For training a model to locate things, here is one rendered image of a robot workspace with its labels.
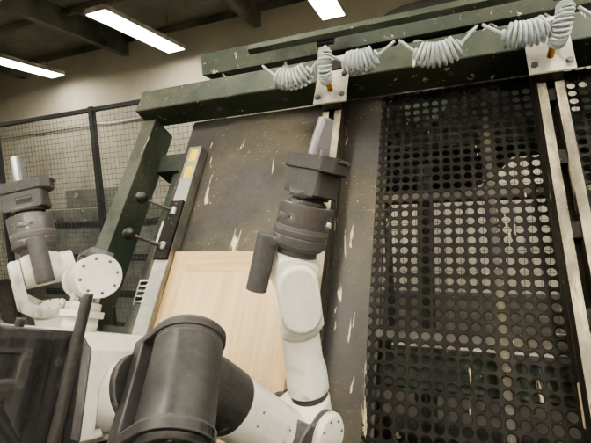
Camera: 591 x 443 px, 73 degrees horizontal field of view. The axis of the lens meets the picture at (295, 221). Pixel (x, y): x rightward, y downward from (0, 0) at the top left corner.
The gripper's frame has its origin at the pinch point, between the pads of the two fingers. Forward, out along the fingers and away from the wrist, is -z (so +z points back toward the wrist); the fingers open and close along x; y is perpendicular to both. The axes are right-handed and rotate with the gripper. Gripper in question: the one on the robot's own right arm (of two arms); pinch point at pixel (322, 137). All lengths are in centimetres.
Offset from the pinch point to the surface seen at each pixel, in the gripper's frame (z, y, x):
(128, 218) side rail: 33, -3, 91
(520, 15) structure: -67, 101, 32
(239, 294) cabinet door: 41, 15, 40
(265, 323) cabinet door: 45, 18, 29
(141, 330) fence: 57, -4, 56
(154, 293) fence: 48, -1, 60
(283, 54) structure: -45, 53, 107
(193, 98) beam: -13, 11, 91
